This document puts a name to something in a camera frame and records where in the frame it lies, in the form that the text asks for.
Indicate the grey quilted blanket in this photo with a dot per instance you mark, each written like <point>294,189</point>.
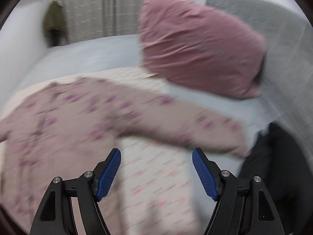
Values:
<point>286,82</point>

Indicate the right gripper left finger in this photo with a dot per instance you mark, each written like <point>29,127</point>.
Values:
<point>55,213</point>

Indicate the olive green hanging jacket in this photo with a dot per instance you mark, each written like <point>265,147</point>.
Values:
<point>54,25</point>

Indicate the beige purple floral garment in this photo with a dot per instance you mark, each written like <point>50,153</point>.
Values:
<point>65,129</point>

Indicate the pink pillow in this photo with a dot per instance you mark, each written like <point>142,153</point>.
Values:
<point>201,47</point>

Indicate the white floral patterned sheet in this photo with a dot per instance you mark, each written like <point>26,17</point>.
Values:
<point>152,191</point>

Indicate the grey patterned curtain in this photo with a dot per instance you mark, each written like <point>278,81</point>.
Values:
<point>92,19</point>

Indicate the black garment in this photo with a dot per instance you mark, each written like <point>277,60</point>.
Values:
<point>278,160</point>

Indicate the light blue bed sheet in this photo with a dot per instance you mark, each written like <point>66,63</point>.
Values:
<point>123,51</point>

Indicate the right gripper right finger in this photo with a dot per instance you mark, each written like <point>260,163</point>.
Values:
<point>243,206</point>

